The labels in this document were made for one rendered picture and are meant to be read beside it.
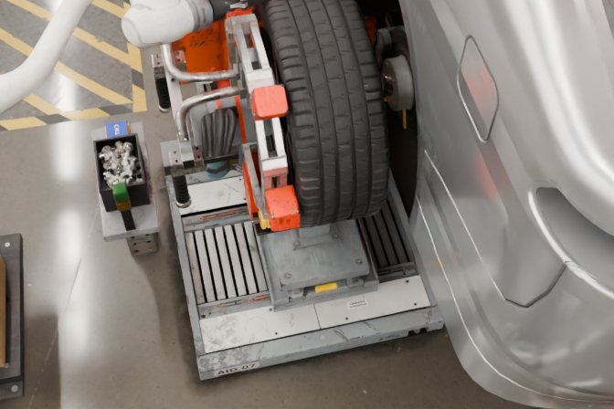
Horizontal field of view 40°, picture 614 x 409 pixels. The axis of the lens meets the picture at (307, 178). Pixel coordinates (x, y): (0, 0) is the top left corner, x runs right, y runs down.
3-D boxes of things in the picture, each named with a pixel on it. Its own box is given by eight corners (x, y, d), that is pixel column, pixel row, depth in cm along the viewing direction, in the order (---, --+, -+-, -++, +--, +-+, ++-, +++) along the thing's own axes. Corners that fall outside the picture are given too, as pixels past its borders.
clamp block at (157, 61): (187, 74, 234) (185, 61, 230) (155, 79, 233) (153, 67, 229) (185, 61, 237) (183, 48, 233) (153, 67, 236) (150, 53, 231)
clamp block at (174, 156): (207, 171, 215) (206, 159, 211) (173, 177, 214) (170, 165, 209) (205, 155, 218) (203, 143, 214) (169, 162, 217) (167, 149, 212)
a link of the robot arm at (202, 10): (197, 36, 203) (218, 30, 206) (191, -1, 198) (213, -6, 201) (178, 29, 209) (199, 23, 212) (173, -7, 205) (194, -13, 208)
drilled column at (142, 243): (158, 250, 305) (142, 183, 271) (131, 256, 304) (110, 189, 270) (154, 227, 311) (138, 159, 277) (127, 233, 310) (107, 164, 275)
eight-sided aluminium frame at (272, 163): (289, 246, 240) (288, 126, 196) (266, 251, 239) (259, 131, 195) (251, 104, 270) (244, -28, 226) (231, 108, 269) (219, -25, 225)
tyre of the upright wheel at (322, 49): (358, -54, 204) (316, 10, 270) (262, -39, 201) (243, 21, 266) (408, 214, 204) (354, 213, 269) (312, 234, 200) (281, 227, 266)
